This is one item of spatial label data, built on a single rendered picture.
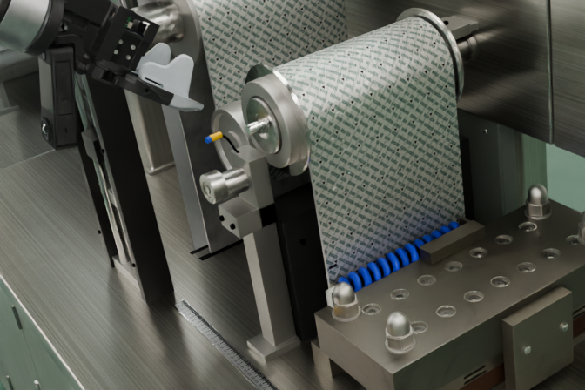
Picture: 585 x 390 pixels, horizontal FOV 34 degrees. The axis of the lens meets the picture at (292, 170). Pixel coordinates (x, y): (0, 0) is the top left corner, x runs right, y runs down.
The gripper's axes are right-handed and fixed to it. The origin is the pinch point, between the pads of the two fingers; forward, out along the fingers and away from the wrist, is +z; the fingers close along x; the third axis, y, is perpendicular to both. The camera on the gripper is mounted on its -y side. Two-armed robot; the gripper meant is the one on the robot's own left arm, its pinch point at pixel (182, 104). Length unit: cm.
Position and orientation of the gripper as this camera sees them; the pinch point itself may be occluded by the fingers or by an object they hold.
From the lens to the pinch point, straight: 111.2
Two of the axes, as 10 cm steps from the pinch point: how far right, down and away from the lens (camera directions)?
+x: -5.3, -3.3, 7.8
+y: 4.4, -9.0, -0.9
